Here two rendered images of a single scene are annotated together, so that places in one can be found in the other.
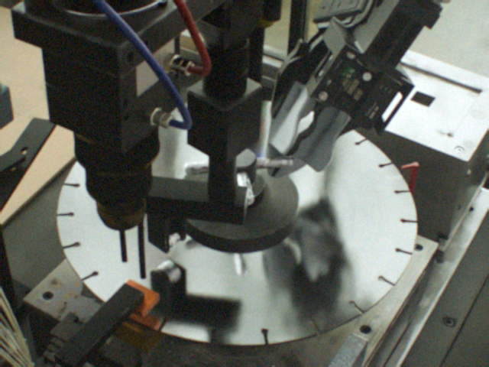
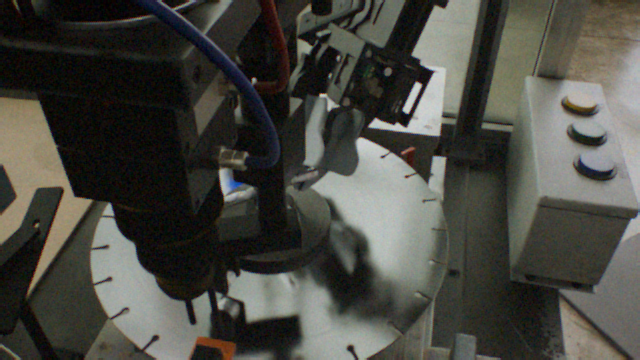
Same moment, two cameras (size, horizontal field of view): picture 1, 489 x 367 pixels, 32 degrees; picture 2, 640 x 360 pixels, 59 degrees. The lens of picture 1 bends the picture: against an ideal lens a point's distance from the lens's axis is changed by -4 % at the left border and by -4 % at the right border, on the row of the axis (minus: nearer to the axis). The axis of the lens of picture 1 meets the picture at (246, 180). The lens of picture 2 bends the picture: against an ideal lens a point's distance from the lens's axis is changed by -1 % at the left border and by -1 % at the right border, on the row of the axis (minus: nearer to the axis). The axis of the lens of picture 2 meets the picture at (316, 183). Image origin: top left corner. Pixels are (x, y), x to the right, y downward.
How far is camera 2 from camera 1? 0.27 m
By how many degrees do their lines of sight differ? 12
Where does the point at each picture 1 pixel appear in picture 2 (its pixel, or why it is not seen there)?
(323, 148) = (346, 153)
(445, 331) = (454, 282)
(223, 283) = (290, 307)
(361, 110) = (387, 107)
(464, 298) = (457, 250)
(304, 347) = not seen: hidden behind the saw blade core
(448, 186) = (422, 161)
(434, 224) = not seen: hidden behind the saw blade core
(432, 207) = not seen: hidden behind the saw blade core
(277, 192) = (306, 203)
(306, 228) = (343, 231)
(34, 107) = (33, 176)
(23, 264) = (61, 328)
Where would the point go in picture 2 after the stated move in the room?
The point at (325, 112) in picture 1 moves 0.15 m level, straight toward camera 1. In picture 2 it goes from (338, 119) to (382, 237)
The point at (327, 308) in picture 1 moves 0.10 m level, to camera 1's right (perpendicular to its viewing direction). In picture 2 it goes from (398, 305) to (506, 278)
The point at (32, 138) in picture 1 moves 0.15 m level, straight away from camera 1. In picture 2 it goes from (42, 209) to (10, 139)
